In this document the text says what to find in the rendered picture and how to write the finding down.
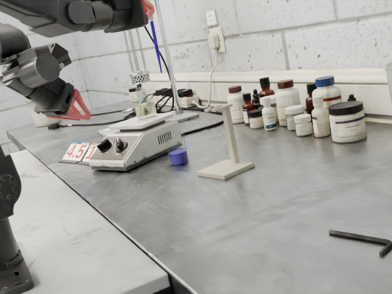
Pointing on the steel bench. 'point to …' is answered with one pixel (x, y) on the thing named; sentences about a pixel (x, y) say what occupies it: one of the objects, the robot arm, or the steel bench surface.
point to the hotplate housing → (140, 146)
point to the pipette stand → (219, 170)
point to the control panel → (115, 149)
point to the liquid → (156, 44)
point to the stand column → (168, 58)
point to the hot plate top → (140, 122)
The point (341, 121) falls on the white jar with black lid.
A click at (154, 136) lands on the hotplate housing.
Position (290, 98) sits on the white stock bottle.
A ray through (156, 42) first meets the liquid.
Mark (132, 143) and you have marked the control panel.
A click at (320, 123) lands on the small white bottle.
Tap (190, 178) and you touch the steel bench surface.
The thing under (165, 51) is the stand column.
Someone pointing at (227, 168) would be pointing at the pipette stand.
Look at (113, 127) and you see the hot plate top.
